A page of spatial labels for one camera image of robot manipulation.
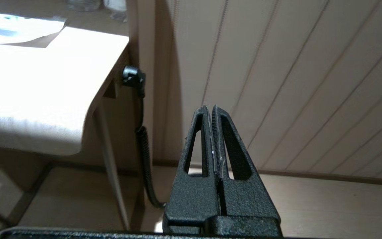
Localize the black plug with corrugated cable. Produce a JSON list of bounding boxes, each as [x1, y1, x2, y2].
[[122, 66, 167, 209]]

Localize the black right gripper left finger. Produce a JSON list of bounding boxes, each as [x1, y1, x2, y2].
[[163, 106, 220, 233]]

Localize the white horse-print paper pouch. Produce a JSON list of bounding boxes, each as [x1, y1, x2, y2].
[[0, 12, 67, 49]]

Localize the beige brown shelf unit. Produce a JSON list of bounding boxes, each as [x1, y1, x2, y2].
[[0, 0, 181, 233]]

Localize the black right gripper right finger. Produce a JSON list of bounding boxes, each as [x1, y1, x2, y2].
[[212, 106, 282, 237]]

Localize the small clear water bottle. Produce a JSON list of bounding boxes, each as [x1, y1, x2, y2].
[[103, 0, 127, 22], [66, 0, 102, 12]]

